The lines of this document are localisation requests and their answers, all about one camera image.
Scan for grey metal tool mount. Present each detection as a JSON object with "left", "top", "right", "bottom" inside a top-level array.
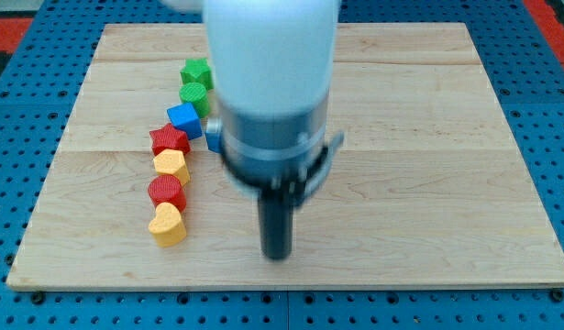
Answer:
[{"left": 210, "top": 97, "right": 345, "bottom": 207}]

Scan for red star block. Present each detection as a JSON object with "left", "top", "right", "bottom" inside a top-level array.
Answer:
[{"left": 149, "top": 123, "right": 191, "bottom": 156}]

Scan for wooden board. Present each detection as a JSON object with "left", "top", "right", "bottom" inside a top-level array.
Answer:
[{"left": 6, "top": 23, "right": 564, "bottom": 292}]

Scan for blue block behind arm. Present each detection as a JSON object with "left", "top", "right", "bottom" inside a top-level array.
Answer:
[{"left": 205, "top": 118, "right": 222, "bottom": 154}]

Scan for yellow heart block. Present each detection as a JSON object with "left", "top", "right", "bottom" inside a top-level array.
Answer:
[{"left": 148, "top": 203, "right": 187, "bottom": 248}]

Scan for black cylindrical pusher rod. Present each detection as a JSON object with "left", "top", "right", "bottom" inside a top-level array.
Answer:
[{"left": 258, "top": 189, "right": 293, "bottom": 260}]

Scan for green star block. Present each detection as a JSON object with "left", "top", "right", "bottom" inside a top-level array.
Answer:
[{"left": 180, "top": 58, "right": 214, "bottom": 90}]

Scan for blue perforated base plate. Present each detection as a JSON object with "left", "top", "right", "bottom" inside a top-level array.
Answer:
[{"left": 0, "top": 0, "right": 564, "bottom": 329}]

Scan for blue cube block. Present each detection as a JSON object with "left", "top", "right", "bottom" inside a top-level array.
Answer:
[{"left": 167, "top": 103, "right": 203, "bottom": 139}]

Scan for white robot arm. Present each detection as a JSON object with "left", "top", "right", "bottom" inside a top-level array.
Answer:
[{"left": 166, "top": 0, "right": 344, "bottom": 260}]

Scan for green cylinder block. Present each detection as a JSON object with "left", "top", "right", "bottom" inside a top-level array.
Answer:
[{"left": 179, "top": 82, "right": 211, "bottom": 118}]

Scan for yellow pentagon block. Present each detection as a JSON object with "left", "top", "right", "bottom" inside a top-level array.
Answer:
[{"left": 153, "top": 148, "right": 191, "bottom": 186}]

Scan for red cylinder block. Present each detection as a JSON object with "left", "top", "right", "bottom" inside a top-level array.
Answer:
[{"left": 148, "top": 174, "right": 187, "bottom": 213}]

